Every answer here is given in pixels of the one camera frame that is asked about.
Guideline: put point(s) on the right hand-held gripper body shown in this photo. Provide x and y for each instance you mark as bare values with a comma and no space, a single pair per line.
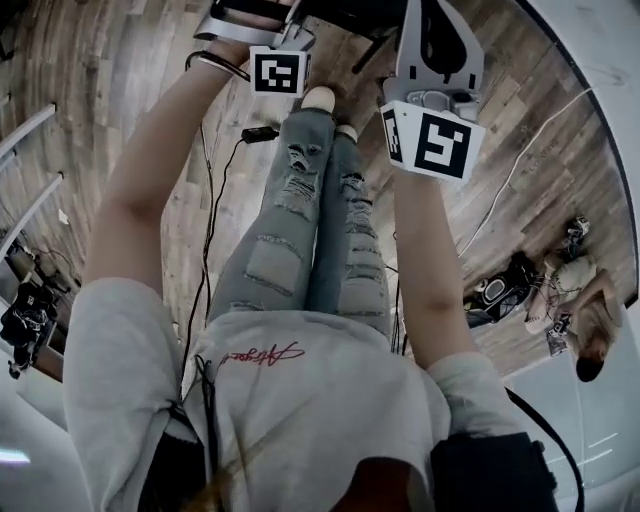
442,145

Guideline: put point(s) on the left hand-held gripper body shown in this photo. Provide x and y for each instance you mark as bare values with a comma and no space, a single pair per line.
277,70

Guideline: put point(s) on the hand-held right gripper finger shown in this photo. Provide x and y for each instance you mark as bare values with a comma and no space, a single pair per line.
475,65
407,40

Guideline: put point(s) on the black folding chair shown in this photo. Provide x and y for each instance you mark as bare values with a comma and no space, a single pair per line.
360,15

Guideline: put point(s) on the person's left forearm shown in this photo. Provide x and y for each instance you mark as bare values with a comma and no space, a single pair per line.
150,165

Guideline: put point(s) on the person's right forearm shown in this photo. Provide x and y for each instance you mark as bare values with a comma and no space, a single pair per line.
430,250

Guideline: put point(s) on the person's left shoe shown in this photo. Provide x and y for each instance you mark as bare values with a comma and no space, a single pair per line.
317,97

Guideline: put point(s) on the person's shoe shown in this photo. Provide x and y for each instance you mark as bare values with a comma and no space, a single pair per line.
346,132
317,97

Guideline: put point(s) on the black wrist bands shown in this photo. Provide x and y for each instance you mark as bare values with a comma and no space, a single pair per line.
215,62

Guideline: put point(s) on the black power adapter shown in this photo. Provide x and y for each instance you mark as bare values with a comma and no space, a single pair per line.
257,134

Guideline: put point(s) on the person's right shoe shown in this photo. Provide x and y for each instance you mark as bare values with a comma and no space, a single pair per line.
346,132

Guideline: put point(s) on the ripped blue jeans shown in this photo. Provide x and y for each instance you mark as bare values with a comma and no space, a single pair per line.
290,225

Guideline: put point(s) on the black equipment bag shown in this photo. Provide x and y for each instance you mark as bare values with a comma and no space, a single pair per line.
500,290

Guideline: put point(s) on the white paper scrap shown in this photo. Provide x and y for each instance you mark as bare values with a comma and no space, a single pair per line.
63,216

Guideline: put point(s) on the grey sweatshirt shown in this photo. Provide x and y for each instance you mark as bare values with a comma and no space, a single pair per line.
310,425

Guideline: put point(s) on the black pack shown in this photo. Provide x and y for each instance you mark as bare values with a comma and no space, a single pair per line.
490,475

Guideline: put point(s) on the black equipment pile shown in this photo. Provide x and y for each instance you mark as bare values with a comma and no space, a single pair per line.
27,310

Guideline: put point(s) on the white table frame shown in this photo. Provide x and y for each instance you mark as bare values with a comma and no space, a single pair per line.
30,125

